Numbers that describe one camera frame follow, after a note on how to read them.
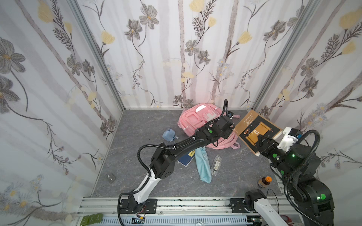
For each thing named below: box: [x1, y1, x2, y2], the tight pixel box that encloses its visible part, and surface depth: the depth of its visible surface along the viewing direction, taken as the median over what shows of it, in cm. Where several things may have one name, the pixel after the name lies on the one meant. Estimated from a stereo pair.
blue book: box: [177, 149, 196, 168], surface depth 92 cm
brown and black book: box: [233, 109, 283, 156], surface depth 63 cm
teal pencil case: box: [194, 146, 212, 184], surface depth 85 cm
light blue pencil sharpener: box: [162, 128, 179, 142], surface depth 100 cm
